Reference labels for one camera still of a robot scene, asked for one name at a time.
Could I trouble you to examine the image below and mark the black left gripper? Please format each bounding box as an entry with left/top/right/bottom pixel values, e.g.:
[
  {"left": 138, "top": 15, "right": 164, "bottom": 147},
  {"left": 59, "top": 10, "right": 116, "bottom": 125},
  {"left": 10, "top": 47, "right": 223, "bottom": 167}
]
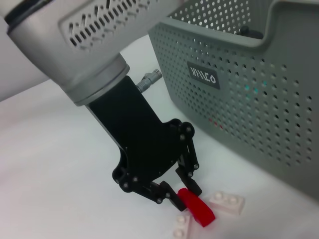
[{"left": 86, "top": 76, "right": 202, "bottom": 212}]

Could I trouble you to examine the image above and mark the dark red arch brick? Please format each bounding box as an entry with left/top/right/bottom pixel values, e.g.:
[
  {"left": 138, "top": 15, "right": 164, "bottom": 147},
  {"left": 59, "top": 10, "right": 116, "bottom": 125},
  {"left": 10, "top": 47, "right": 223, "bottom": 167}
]
[{"left": 178, "top": 188, "right": 216, "bottom": 228}]

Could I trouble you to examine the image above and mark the white toy brick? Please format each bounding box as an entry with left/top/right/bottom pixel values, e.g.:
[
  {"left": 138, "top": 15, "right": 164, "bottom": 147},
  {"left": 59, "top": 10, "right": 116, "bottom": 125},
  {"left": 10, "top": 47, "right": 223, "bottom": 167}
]
[
  {"left": 173, "top": 214, "right": 192, "bottom": 239},
  {"left": 208, "top": 191, "right": 246, "bottom": 215}
]

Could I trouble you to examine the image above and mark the grey perforated plastic storage bin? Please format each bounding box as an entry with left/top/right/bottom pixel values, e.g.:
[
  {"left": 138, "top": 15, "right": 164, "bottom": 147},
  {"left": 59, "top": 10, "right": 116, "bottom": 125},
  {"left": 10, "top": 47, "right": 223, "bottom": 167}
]
[{"left": 148, "top": 0, "right": 319, "bottom": 200}]

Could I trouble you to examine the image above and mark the black clay teapot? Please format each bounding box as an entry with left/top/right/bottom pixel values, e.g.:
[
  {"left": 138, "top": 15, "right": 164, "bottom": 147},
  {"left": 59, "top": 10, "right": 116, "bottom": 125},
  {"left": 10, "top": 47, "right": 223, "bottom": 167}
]
[{"left": 236, "top": 25, "right": 265, "bottom": 40}]

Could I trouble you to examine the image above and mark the left gripper cable with connector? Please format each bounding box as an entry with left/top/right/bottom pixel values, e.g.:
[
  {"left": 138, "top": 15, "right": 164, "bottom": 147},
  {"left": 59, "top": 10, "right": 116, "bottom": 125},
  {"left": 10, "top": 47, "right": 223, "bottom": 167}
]
[{"left": 136, "top": 69, "right": 162, "bottom": 92}]

